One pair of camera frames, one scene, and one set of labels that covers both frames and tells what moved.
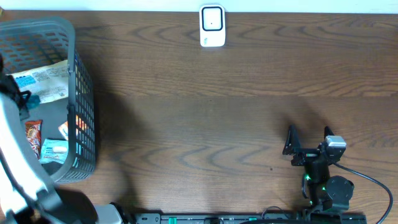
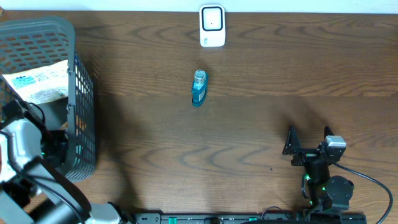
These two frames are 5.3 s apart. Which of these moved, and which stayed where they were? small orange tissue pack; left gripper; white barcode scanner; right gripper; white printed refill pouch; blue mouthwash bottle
Moved: left gripper; blue mouthwash bottle
Stayed: white barcode scanner; right gripper; small orange tissue pack; white printed refill pouch
